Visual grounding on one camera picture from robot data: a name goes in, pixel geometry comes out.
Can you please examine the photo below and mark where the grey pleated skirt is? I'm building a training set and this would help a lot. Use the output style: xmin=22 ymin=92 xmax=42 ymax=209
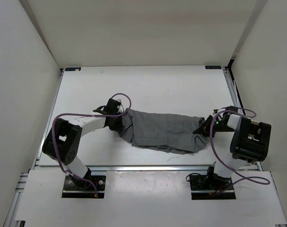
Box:
xmin=118 ymin=109 xmax=208 ymax=154

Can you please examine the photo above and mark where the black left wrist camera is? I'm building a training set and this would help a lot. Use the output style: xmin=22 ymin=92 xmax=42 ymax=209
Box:
xmin=93 ymin=98 xmax=123 ymax=115

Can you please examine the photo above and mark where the blue left corner label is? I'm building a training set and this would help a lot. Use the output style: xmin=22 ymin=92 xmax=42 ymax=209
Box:
xmin=65 ymin=67 xmax=81 ymax=71

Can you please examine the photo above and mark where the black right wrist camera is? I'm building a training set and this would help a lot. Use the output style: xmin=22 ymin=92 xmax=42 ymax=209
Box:
xmin=212 ymin=106 xmax=237 ymax=119

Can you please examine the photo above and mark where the blue corner label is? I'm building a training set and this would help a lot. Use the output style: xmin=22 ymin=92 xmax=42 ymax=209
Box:
xmin=205 ymin=65 xmax=222 ymax=70
xmin=65 ymin=67 xmax=81 ymax=71

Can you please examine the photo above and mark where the white front cover panel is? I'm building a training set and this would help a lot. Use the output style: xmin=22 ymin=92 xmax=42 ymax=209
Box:
xmin=16 ymin=170 xmax=287 ymax=227

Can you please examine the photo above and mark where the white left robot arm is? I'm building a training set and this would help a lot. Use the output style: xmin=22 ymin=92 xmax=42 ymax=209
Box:
xmin=42 ymin=113 xmax=122 ymax=189

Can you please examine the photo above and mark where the aluminium table edge rail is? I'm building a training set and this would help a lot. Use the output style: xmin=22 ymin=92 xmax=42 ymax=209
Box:
xmin=34 ymin=164 xmax=261 ymax=172

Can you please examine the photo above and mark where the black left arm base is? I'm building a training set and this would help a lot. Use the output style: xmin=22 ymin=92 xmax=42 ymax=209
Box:
xmin=62 ymin=175 xmax=106 ymax=199

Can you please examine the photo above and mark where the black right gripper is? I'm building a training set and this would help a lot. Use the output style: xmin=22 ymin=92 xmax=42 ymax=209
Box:
xmin=193 ymin=114 xmax=234 ymax=138

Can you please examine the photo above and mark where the blue right corner label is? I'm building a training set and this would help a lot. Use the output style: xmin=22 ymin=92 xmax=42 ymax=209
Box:
xmin=205 ymin=65 xmax=222 ymax=70

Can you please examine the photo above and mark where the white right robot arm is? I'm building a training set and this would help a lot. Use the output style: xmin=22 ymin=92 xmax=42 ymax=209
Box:
xmin=193 ymin=111 xmax=272 ymax=189

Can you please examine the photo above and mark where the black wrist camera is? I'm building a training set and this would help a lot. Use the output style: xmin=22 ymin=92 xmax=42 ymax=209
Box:
xmin=93 ymin=98 xmax=123 ymax=115
xmin=212 ymin=106 xmax=237 ymax=119

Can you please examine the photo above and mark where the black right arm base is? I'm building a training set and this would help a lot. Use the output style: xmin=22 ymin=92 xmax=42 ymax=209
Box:
xmin=185 ymin=166 xmax=236 ymax=200

